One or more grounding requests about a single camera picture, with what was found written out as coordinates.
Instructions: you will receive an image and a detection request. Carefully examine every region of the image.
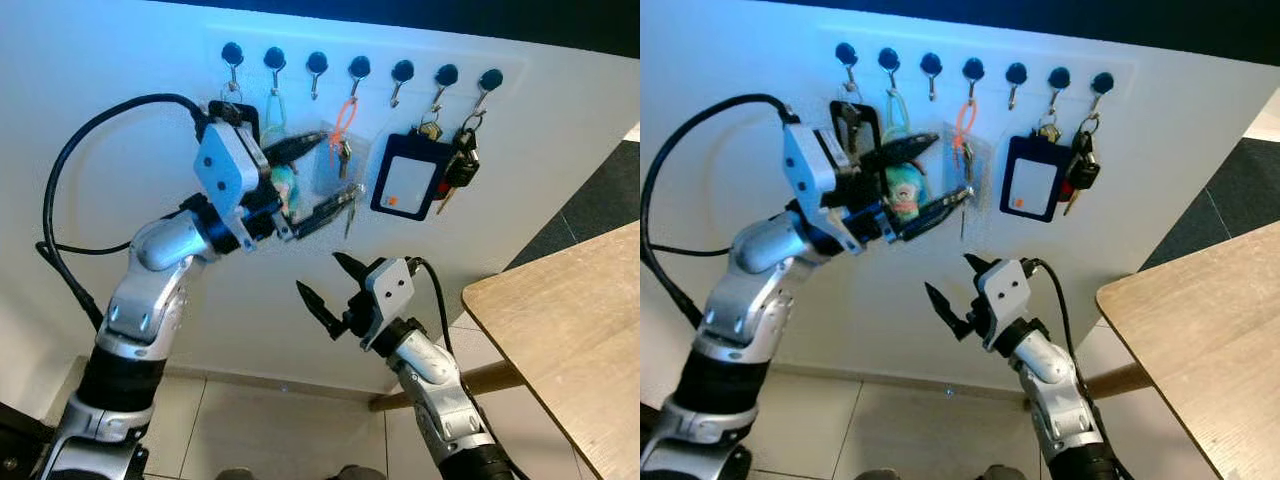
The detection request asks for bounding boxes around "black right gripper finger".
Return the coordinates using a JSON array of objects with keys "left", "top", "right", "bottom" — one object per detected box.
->
[
  {"left": 297, "top": 281, "right": 347, "bottom": 336},
  {"left": 333, "top": 253, "right": 373, "bottom": 297},
  {"left": 925, "top": 283, "right": 969, "bottom": 336},
  {"left": 963, "top": 254, "right": 995, "bottom": 295}
]

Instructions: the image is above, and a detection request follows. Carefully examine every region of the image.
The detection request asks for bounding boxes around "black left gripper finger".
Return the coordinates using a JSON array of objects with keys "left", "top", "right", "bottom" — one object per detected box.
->
[
  {"left": 893, "top": 194, "right": 971, "bottom": 243},
  {"left": 862, "top": 135, "right": 942, "bottom": 173},
  {"left": 290, "top": 185, "right": 362, "bottom": 238},
  {"left": 264, "top": 131, "right": 333, "bottom": 167}
]

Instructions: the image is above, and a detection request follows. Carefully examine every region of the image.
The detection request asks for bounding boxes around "clear plastic badge holder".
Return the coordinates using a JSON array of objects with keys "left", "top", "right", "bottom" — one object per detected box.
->
[
  {"left": 938, "top": 120, "right": 988, "bottom": 206},
  {"left": 315, "top": 120, "right": 367, "bottom": 198}
]

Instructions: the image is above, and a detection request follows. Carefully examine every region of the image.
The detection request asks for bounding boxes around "dark blue badge holder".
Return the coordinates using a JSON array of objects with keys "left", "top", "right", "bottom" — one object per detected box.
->
[
  {"left": 369, "top": 131, "right": 454, "bottom": 222},
  {"left": 999, "top": 134, "right": 1074, "bottom": 224}
]

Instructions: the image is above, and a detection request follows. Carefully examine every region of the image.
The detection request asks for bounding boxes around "black car key fob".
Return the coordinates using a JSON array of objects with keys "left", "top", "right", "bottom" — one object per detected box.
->
[
  {"left": 1062, "top": 125, "right": 1102, "bottom": 218},
  {"left": 437, "top": 122, "right": 482, "bottom": 217}
]

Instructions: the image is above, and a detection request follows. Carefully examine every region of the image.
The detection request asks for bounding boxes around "wooden table leg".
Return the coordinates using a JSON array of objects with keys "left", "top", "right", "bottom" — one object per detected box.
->
[
  {"left": 1025, "top": 362, "right": 1153, "bottom": 413},
  {"left": 368, "top": 359, "right": 528, "bottom": 414}
]

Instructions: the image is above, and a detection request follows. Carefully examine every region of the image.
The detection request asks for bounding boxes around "light wooden table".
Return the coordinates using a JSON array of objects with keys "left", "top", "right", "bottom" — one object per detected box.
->
[
  {"left": 1096, "top": 221, "right": 1280, "bottom": 480},
  {"left": 461, "top": 221, "right": 641, "bottom": 480}
]

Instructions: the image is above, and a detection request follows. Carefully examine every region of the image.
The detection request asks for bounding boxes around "teal plush toy keychain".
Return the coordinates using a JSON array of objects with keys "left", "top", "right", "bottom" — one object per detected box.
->
[
  {"left": 263, "top": 88, "right": 304, "bottom": 219},
  {"left": 884, "top": 88, "right": 929, "bottom": 219}
]

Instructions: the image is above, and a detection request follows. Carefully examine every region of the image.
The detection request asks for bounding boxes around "orange strap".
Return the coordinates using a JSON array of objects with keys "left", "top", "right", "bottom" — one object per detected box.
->
[
  {"left": 329, "top": 97, "right": 359, "bottom": 151},
  {"left": 952, "top": 99, "right": 978, "bottom": 149}
]

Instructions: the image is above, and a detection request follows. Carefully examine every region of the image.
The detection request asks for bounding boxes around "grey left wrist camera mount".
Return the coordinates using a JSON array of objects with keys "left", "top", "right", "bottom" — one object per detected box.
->
[
  {"left": 192, "top": 120, "right": 264, "bottom": 241},
  {"left": 781, "top": 122, "right": 853, "bottom": 253}
]

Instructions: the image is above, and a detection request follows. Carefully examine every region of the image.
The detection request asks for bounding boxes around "black frame badge holder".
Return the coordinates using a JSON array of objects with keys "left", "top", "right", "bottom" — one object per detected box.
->
[
  {"left": 206, "top": 99, "right": 263, "bottom": 141},
  {"left": 829, "top": 99, "right": 885, "bottom": 161}
]

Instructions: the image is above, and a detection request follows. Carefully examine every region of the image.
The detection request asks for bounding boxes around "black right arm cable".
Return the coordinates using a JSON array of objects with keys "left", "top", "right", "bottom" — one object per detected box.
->
[
  {"left": 1026, "top": 257, "right": 1081, "bottom": 376},
  {"left": 408, "top": 256, "right": 457, "bottom": 356}
]

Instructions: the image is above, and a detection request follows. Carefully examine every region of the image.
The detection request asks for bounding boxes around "white wall hook rail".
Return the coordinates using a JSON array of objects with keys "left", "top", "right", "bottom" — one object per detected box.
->
[
  {"left": 203, "top": 27, "right": 523, "bottom": 106},
  {"left": 820, "top": 25, "right": 1141, "bottom": 101}
]

